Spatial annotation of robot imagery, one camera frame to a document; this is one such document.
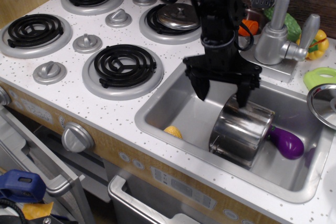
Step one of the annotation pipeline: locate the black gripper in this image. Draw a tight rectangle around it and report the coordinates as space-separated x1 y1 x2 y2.
183 35 261 108

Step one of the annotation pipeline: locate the stainless steel pot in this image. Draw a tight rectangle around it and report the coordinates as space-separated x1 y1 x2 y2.
208 95 275 167

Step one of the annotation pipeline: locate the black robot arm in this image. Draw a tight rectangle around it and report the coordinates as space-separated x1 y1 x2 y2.
161 0 262 108

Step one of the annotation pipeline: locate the silver metal sink basin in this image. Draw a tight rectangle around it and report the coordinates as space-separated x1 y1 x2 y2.
135 64 335 204

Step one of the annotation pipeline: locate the silver pot lid on burner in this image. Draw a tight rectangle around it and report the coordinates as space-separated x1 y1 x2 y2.
157 3 200 30

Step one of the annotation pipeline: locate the silver toy faucet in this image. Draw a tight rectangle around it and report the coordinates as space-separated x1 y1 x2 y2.
240 0 320 83

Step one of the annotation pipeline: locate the yellow toy corn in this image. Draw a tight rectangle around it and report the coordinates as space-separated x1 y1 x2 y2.
164 125 183 139

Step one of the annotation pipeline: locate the orange toy carrot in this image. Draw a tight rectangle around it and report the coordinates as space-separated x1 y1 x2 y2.
238 19 259 36

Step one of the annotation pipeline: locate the small steel saucepan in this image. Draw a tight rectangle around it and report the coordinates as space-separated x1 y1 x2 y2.
238 9 268 47

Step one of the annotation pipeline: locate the purple toy eggplant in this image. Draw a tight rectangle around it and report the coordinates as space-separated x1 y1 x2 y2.
268 126 305 160

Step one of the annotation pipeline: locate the green toy vegetable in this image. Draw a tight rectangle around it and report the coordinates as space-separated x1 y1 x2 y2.
263 7 302 42

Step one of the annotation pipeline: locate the back right black burner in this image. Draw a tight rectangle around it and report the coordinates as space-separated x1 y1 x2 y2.
139 4 201 45

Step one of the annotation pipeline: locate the silver lid at right edge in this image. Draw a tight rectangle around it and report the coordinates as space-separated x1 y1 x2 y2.
307 83 335 130

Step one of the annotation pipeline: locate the front centre black burner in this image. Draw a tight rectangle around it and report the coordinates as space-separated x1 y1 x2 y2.
82 44 164 101

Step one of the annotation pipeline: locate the yellow toy bell pepper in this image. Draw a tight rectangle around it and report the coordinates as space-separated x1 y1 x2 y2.
306 29 329 60

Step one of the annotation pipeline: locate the silver stove knob middle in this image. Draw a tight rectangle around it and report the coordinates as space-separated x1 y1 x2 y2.
105 8 132 28

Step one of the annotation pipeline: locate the silver stove knob left-centre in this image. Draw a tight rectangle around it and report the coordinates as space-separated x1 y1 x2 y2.
72 34 102 54

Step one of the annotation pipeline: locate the silver oven dial knob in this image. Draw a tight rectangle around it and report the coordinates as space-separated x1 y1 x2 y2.
61 122 94 153

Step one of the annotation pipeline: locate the silver stove knob front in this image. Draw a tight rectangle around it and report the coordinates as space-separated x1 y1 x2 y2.
33 61 67 85

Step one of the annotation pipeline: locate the far left black burner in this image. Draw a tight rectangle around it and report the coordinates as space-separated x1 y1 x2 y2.
1 14 72 59

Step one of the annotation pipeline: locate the silver edge dial knob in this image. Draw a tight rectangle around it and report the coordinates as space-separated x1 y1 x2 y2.
0 87 12 105

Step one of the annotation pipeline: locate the yellow cloth piece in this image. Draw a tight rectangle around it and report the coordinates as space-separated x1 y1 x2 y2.
22 202 54 220

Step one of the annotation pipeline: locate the blue clamp tool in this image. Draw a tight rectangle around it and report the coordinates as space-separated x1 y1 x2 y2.
1 169 46 203

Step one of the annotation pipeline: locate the light green toy ring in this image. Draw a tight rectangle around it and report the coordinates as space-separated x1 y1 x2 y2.
303 67 336 91

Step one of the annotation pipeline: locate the silver dishwasher door handle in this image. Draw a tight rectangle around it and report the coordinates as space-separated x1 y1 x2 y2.
108 175 187 223

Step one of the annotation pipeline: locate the silver oven door handle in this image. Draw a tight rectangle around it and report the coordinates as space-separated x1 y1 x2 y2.
46 175 80 197

